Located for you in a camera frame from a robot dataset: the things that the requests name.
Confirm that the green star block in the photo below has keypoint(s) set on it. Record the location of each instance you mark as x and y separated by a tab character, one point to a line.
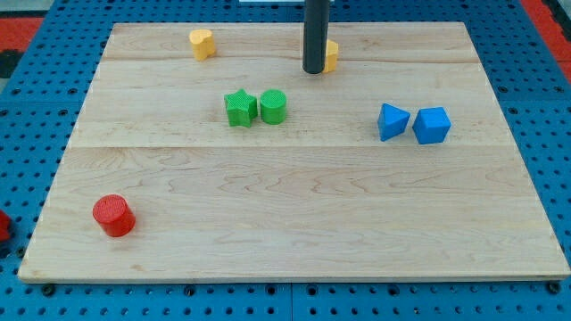
241	108

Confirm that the green cylinder block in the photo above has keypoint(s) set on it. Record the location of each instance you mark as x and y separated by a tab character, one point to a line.
273	106

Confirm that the light wooden board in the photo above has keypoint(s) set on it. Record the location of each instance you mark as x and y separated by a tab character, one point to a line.
316	198

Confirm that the blue triangular prism block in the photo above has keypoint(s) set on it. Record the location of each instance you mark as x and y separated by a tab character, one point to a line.
392	121

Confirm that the yellow block behind rod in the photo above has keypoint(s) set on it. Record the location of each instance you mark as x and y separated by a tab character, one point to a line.
332	51

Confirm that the black cylindrical pointer rod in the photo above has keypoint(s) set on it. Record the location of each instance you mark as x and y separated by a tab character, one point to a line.
315	27

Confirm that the yellow heart block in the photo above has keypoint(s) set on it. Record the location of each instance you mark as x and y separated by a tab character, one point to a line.
203	44

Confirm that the blue cube block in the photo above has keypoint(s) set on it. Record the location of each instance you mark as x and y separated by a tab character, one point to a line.
431	125

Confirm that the red cylinder block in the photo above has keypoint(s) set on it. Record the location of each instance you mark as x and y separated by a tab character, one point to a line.
113	215

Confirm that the red block at edge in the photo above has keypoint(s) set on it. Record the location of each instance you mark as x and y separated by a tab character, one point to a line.
5	222

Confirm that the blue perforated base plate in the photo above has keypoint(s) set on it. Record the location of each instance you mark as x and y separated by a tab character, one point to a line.
41	103

